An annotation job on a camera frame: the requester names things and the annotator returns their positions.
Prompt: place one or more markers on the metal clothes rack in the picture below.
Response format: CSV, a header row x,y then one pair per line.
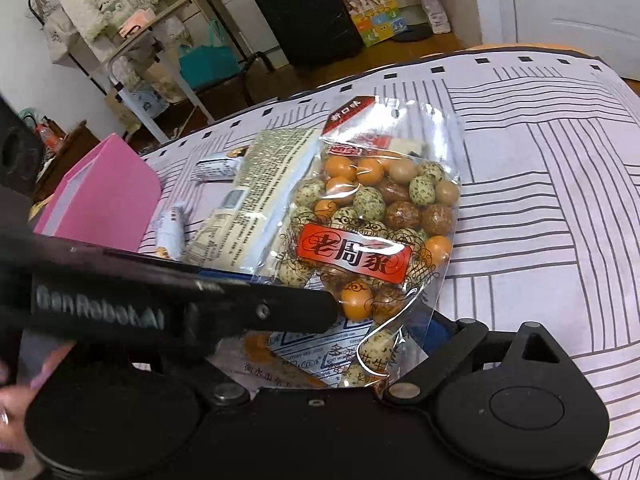
x,y
150,60

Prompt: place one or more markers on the wooden cabinet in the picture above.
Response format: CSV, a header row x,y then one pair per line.
x,y
70,160

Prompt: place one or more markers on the colourful cartoon box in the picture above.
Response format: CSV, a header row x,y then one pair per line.
x,y
379,20

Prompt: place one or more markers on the black suitcase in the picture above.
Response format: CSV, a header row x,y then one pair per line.
x,y
310,15

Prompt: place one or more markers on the clear bag of coated peanuts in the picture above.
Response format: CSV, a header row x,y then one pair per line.
x,y
300,357
370,205

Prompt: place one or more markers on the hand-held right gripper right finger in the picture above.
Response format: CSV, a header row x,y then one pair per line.
x,y
442,332

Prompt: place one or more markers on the teal tote bag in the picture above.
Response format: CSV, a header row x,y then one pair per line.
x,y
207,62

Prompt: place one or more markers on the small white wrapped snack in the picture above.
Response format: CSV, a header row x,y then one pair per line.
x,y
170,227
215,167

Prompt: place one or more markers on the black round disc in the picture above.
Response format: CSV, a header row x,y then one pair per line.
x,y
411,34

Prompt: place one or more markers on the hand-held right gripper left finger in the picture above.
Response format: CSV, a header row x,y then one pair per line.
x,y
200,376

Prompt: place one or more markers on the white printed shopping bag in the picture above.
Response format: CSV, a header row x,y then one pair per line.
x,y
146,102

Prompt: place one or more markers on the white paper bag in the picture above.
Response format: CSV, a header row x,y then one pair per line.
x,y
432,5

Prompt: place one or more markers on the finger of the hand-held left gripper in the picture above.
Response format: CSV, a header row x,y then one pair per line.
x,y
235,277
280,312

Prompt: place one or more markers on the person's left hand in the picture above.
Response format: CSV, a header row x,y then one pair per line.
x,y
15,410

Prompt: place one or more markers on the pink cardboard box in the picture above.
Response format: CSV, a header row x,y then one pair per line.
x,y
105,200

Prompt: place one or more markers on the black and cream snack packet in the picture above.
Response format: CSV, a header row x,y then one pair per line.
x,y
260,195

